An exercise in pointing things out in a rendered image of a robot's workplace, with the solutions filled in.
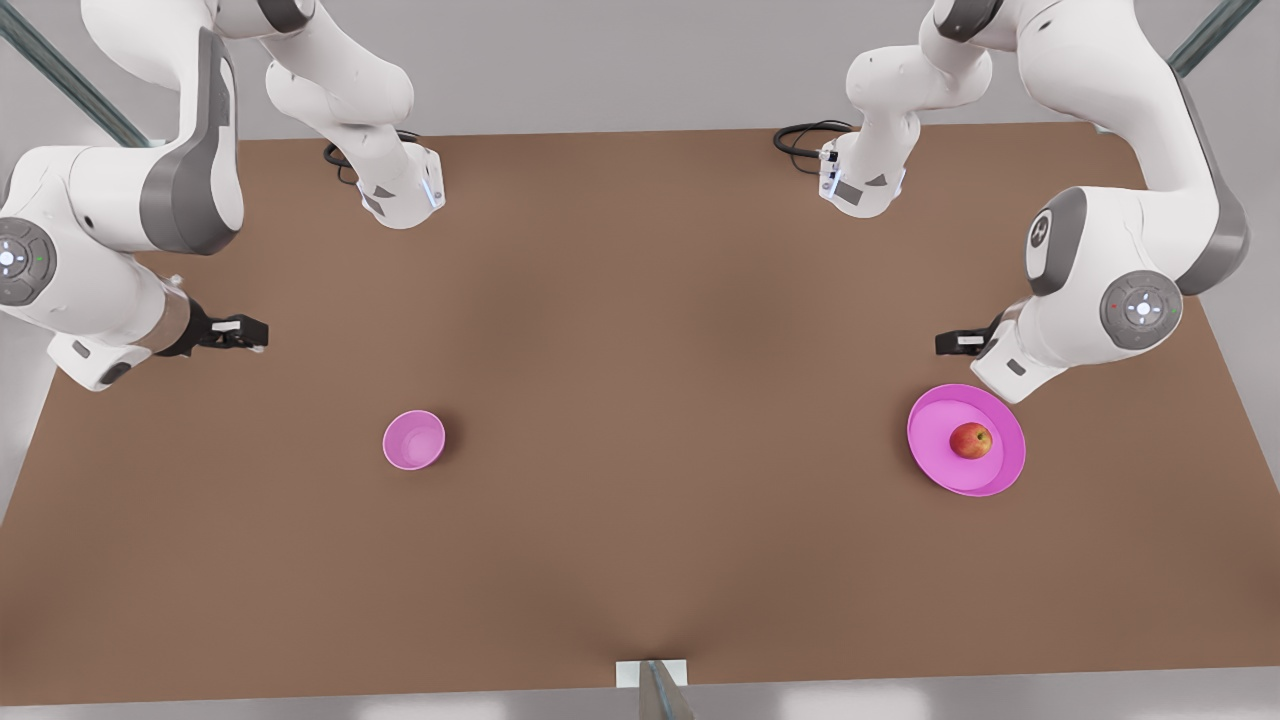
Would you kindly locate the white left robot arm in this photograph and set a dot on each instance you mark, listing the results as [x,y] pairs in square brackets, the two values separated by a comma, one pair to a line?
[1130,250]

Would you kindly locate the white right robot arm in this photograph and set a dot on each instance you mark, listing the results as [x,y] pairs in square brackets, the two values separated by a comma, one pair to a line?
[190,180]

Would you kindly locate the red apple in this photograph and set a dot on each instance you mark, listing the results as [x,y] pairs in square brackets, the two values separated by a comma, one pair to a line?
[971,440]

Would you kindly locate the pink plate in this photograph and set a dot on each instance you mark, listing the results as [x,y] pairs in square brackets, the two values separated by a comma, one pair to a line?
[962,462]

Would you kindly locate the pink bowl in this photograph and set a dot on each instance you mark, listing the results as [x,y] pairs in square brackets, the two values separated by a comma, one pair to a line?
[413,440]

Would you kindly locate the silver frame post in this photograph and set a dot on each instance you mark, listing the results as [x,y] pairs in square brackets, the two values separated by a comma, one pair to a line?
[70,75]
[658,692]
[1212,32]

